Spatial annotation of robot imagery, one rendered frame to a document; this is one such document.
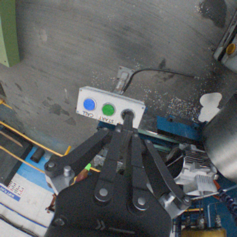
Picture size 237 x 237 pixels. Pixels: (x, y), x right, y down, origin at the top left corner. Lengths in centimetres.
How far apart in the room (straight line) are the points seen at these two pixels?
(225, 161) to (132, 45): 49
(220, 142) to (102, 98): 35
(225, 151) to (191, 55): 35
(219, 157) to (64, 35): 71
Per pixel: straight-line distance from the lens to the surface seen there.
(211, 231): 56
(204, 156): 60
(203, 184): 60
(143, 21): 46
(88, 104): 28
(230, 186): 62
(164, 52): 48
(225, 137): 38
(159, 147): 66
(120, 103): 27
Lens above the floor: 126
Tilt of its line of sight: 44 degrees down
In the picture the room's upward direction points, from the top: 163 degrees counter-clockwise
